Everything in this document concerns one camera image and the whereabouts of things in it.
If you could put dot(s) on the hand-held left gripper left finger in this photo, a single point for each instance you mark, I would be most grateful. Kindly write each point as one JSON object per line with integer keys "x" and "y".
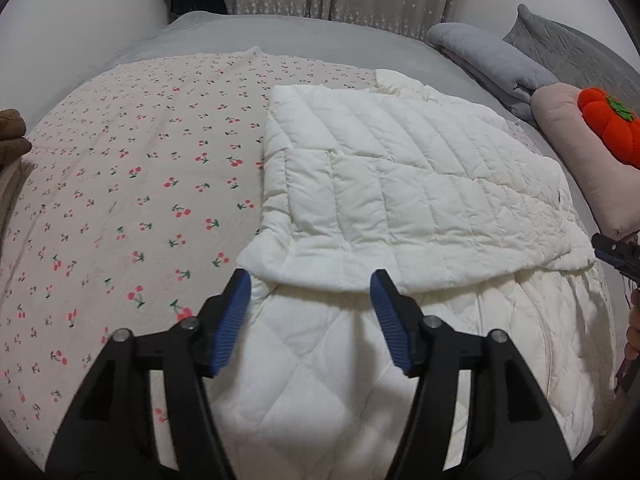
{"x": 235, "y": 310}

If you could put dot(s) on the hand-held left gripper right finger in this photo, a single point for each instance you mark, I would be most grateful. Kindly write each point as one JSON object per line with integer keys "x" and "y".
{"x": 387, "y": 320}

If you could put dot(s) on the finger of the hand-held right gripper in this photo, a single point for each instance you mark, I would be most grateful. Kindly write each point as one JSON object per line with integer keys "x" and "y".
{"x": 617, "y": 252}

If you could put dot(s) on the white quilted blanket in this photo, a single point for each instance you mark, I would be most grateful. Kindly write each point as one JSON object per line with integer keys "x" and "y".
{"x": 400, "y": 185}

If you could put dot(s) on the person's right hand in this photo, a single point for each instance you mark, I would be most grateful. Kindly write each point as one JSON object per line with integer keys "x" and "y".
{"x": 636, "y": 322}

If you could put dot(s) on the pink pillow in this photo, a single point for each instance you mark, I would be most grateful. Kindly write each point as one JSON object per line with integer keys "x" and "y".
{"x": 580, "y": 160}

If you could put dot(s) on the orange pumpkin plush cushion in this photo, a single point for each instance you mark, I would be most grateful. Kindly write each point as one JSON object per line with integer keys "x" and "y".
{"x": 612, "y": 127}

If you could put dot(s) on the cherry print bed cover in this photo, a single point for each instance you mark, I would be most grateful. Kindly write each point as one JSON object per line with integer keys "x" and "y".
{"x": 125, "y": 185}

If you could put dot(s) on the grey quilted pillow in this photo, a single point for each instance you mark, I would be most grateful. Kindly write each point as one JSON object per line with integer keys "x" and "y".
{"x": 565, "y": 45}

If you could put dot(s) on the grey folded blanket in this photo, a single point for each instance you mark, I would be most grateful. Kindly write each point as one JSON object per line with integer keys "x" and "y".
{"x": 495, "y": 62}

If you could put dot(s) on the grey bed sheet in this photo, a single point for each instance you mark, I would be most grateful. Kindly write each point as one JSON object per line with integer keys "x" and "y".
{"x": 325, "y": 40}

